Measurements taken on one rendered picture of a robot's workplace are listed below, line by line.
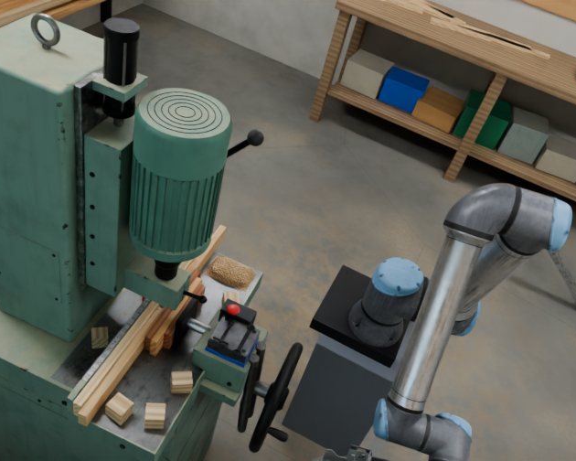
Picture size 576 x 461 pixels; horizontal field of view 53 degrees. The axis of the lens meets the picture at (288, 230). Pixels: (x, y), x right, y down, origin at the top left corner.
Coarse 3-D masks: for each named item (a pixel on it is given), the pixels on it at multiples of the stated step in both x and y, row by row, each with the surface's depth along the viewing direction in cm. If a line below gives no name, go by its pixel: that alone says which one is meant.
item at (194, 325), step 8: (192, 304) 138; (184, 312) 135; (192, 312) 139; (176, 320) 133; (184, 320) 134; (192, 320) 138; (176, 328) 135; (184, 328) 138; (192, 328) 138; (200, 328) 137; (208, 328) 138; (176, 336) 136; (184, 336) 141; (176, 344) 138
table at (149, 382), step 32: (224, 256) 165; (224, 288) 156; (256, 288) 163; (160, 352) 137; (192, 352) 139; (128, 384) 129; (160, 384) 131; (96, 416) 122; (128, 448) 122; (160, 448) 122
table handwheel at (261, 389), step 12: (300, 348) 143; (288, 360) 137; (288, 372) 135; (264, 384) 146; (276, 384) 133; (288, 384) 159; (264, 396) 145; (276, 396) 132; (264, 408) 132; (276, 408) 144; (264, 420) 132; (264, 432) 133; (252, 444) 135
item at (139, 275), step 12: (132, 264) 133; (144, 264) 133; (132, 276) 132; (144, 276) 131; (180, 276) 133; (132, 288) 135; (144, 288) 133; (156, 288) 132; (168, 288) 130; (180, 288) 131; (156, 300) 134; (168, 300) 133; (180, 300) 135
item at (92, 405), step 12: (216, 240) 163; (204, 252) 159; (192, 264) 154; (204, 264) 160; (144, 336) 135; (132, 348) 131; (120, 360) 129; (132, 360) 132; (120, 372) 127; (108, 384) 124; (96, 396) 121; (108, 396) 126; (84, 408) 119; (96, 408) 121; (84, 420) 119
